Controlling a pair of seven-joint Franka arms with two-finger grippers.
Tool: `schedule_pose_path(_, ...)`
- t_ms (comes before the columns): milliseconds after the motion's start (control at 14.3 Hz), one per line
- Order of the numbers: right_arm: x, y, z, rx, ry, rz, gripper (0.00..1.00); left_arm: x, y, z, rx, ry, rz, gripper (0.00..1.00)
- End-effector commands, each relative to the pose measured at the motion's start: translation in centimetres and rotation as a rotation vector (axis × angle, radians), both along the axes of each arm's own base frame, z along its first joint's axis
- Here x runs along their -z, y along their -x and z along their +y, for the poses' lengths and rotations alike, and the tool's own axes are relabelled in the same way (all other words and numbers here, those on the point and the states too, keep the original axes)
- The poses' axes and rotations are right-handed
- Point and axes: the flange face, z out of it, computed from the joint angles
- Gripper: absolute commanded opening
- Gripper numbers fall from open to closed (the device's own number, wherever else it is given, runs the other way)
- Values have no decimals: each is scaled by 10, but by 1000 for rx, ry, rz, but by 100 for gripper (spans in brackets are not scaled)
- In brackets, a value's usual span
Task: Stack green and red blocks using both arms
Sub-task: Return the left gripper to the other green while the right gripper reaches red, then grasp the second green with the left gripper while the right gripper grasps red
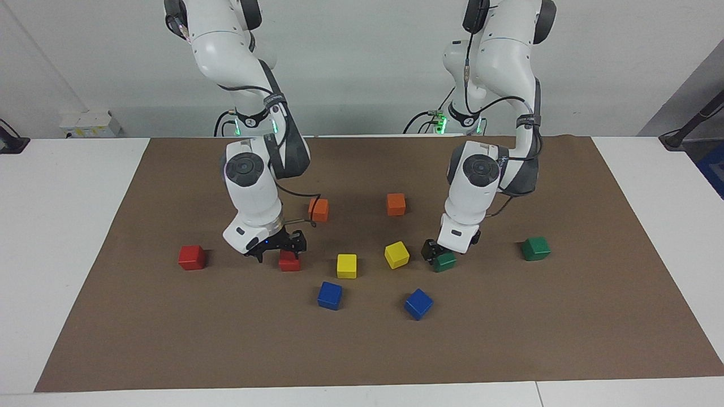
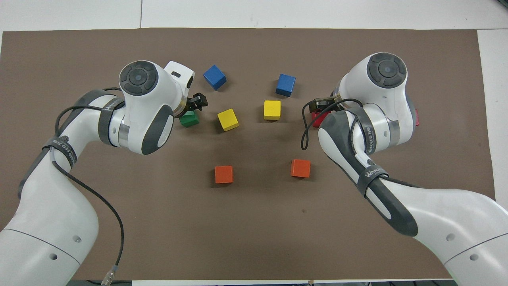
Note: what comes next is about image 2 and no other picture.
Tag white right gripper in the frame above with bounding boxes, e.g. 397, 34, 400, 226
310, 97, 339, 115

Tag green wooden cube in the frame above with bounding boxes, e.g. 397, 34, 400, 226
179, 110, 200, 128

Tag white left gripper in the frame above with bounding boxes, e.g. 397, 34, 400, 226
164, 60, 209, 113

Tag brown table mat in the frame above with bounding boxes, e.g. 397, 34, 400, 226
0, 27, 505, 281

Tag yellow wooden cube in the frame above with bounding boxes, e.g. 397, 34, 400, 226
217, 108, 239, 131
264, 100, 281, 120

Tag blue wooden cube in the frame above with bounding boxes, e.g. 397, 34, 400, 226
276, 73, 296, 97
203, 65, 227, 91

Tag black velcro cable strap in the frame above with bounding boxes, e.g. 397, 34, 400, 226
98, 99, 126, 145
42, 136, 78, 169
349, 107, 376, 153
357, 165, 389, 197

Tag orange wooden cube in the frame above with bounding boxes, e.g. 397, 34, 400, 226
215, 165, 234, 184
291, 159, 311, 178

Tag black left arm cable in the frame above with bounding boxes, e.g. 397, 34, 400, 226
54, 87, 125, 286

